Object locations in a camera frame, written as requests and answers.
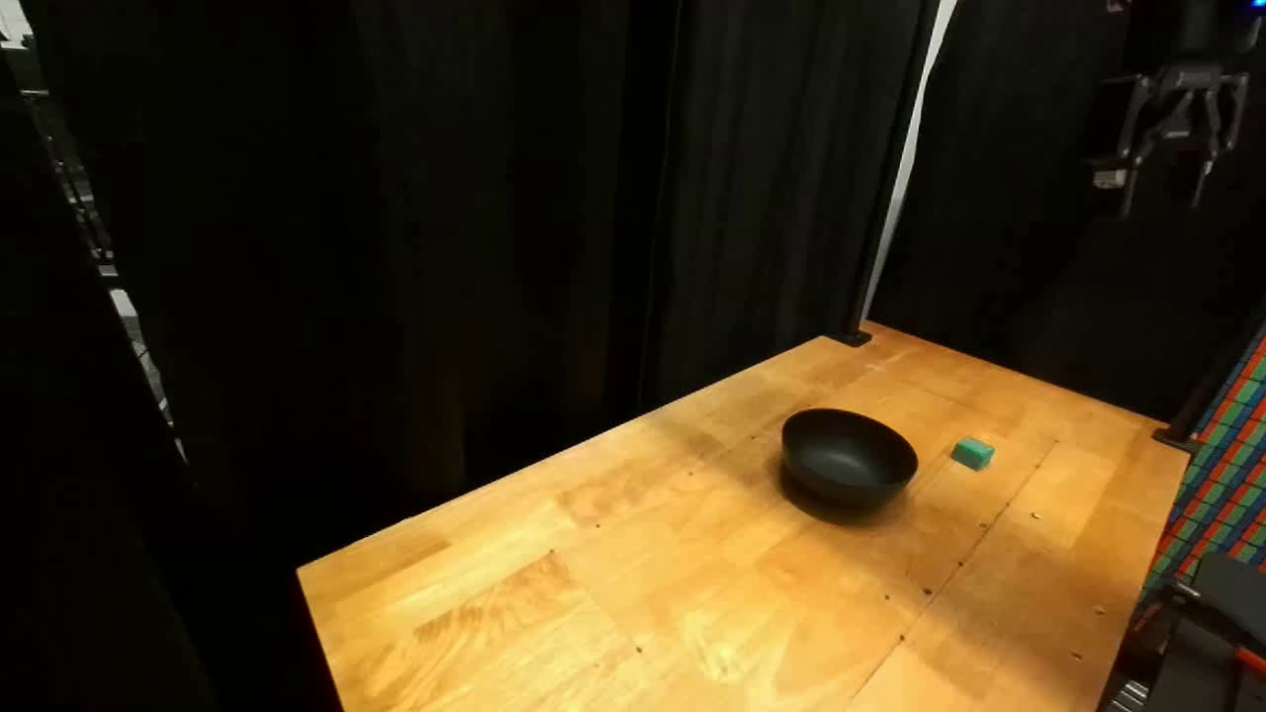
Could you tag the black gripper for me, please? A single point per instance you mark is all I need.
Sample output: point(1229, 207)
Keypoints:
point(1183, 53)

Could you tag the green cube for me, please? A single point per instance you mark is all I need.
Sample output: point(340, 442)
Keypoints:
point(975, 451)

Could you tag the black bowl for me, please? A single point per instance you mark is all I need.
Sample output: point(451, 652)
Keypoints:
point(847, 455)

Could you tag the white vertical pole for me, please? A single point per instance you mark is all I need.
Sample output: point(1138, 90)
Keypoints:
point(905, 160)

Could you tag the colourful plaid cloth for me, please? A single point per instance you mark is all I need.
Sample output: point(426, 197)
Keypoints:
point(1221, 470)

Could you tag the black corner clamp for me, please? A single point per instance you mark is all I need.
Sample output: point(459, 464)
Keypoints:
point(851, 338)

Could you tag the black metal stand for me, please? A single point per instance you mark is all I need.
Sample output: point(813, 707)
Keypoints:
point(1191, 646)

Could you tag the black curtain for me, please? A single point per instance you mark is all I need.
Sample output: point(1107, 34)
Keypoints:
point(529, 212)

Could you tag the black pole with white marks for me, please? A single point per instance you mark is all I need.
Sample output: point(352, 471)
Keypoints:
point(98, 224)

